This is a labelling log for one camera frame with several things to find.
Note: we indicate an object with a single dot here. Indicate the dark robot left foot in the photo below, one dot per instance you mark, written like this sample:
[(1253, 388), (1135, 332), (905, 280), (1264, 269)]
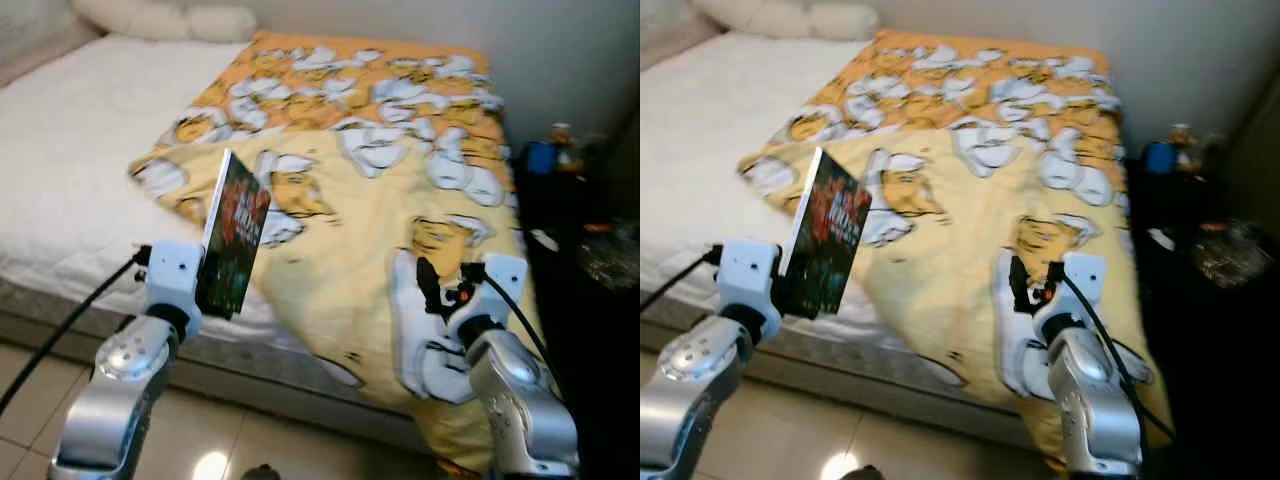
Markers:
[(860, 472)]

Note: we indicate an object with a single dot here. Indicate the white quilted mattress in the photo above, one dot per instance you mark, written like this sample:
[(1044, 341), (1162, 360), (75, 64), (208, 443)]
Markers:
[(700, 150), (70, 150)]

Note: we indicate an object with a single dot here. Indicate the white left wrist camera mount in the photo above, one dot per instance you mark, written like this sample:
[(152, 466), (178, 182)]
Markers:
[(748, 285), (172, 285)]

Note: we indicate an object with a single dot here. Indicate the dark brown wardrobe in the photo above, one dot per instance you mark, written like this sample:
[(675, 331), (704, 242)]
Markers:
[(1255, 150)]

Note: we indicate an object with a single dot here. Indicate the small brown white figurine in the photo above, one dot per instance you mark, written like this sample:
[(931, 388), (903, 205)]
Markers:
[(565, 148), (1185, 147)]

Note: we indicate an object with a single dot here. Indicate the yellow cartoon print blanket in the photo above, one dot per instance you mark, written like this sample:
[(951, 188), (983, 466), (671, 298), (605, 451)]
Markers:
[(950, 220), (340, 220)]

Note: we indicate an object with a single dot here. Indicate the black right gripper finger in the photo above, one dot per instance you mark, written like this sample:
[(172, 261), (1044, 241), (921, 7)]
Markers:
[(1020, 285), (428, 285)]

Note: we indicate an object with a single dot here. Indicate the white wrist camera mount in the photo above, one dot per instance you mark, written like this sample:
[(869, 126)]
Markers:
[(1085, 285), (500, 285), (172, 285), (748, 285)]

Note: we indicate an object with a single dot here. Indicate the dark book with red print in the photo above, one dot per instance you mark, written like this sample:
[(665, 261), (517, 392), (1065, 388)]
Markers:
[(830, 240), (235, 240)]

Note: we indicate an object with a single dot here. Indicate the long white pillow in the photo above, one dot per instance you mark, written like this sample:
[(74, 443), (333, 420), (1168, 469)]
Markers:
[(780, 18), (160, 20)]

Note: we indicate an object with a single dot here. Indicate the black nightstand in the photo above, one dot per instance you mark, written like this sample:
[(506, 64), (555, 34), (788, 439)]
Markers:
[(1210, 380), (590, 380)]

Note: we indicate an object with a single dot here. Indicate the small white item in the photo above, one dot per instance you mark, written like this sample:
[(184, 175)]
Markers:
[(546, 240), (1161, 240)]

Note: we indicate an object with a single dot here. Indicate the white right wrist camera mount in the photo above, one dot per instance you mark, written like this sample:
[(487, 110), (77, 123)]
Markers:
[(500, 285), (1085, 285)]

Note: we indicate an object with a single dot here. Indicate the blue container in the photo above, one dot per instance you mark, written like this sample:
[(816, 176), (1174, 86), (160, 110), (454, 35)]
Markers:
[(540, 158), (1160, 158)]

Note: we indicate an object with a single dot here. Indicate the clear crumpled plastic bag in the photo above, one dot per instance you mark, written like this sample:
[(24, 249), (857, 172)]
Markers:
[(610, 255), (1230, 255)]

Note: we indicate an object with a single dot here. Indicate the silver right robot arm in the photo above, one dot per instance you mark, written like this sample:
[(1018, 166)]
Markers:
[(520, 400), (1095, 410)]

